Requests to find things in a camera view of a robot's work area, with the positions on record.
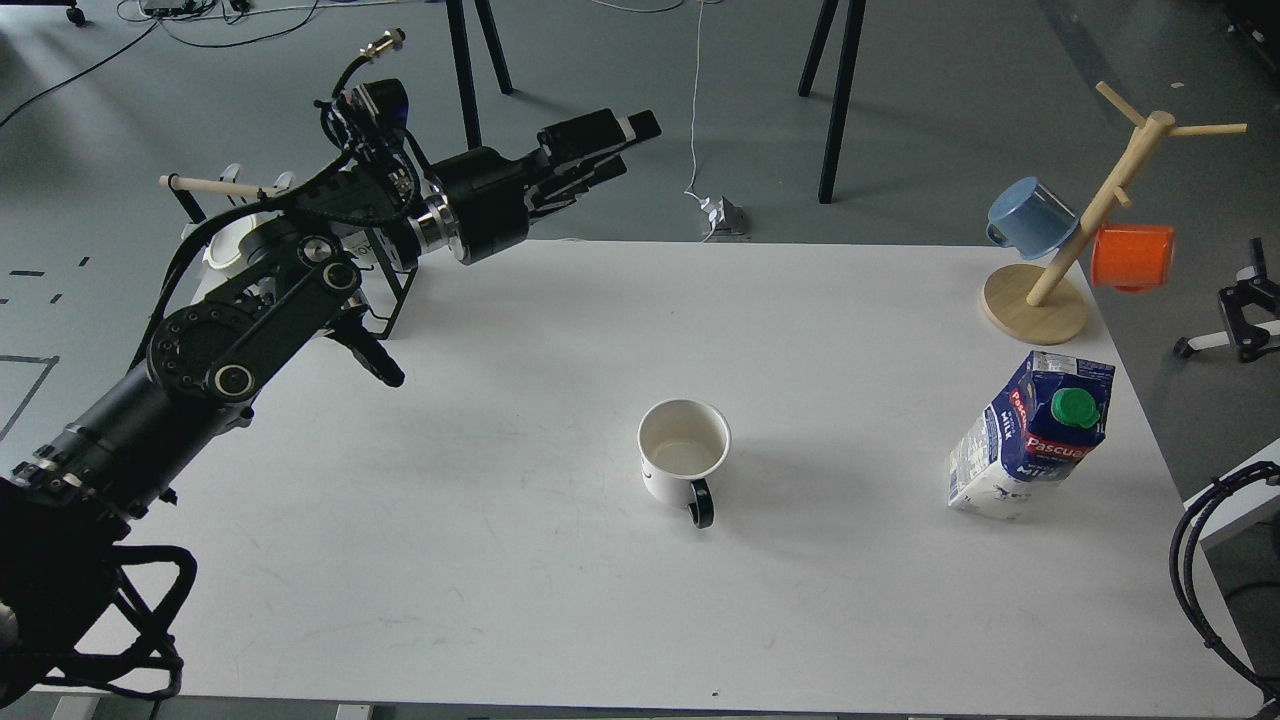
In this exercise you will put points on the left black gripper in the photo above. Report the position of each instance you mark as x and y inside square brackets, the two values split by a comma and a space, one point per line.
[476, 203]

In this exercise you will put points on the white mug black handle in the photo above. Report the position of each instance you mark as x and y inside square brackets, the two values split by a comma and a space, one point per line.
[682, 443]

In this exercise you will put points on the blue white milk carton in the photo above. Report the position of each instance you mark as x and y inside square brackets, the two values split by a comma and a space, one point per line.
[1030, 437]

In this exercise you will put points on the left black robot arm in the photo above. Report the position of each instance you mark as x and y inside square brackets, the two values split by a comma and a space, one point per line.
[245, 292]

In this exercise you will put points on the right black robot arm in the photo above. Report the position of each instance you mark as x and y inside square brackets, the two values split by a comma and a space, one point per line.
[1249, 560]

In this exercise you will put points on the blue cup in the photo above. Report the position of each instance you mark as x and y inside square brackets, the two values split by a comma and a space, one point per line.
[1031, 219]

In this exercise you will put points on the orange cup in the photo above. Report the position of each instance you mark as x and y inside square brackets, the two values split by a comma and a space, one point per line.
[1132, 258]

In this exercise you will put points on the black table legs left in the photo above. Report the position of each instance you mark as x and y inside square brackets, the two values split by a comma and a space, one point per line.
[455, 16]

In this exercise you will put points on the black table legs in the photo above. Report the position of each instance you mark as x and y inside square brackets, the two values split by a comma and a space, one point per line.
[455, 16]
[845, 69]

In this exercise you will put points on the black table legs right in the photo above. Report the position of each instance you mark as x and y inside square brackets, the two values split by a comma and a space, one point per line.
[845, 69]

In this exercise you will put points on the white mug on rack front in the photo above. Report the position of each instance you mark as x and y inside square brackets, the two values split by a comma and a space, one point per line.
[223, 255]

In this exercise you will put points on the wooden mug tree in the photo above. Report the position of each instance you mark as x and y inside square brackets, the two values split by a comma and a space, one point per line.
[1035, 304]

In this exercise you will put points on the white chair base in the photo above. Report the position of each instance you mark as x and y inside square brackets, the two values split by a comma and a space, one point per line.
[1186, 347]

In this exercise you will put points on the white side table corner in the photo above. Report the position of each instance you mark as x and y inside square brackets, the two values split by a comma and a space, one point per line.
[1249, 506]

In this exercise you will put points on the black wire mug rack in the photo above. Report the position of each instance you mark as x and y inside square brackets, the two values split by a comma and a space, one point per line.
[385, 286]

